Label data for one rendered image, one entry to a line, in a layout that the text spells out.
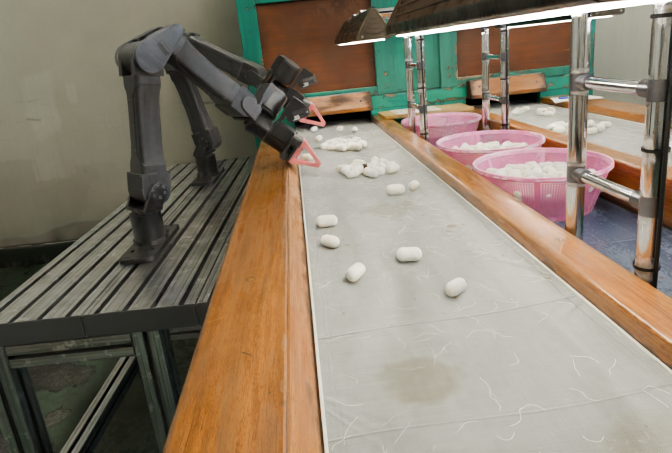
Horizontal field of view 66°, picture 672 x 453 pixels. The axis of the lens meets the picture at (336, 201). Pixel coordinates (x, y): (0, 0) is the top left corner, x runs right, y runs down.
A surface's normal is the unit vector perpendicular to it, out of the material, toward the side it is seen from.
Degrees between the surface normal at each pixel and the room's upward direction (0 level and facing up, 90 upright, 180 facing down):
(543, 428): 0
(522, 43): 90
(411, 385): 0
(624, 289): 0
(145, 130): 89
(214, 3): 90
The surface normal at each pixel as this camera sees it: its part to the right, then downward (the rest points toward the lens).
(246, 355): -0.10, -0.95
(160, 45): 0.73, 0.12
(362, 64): 0.08, 0.27
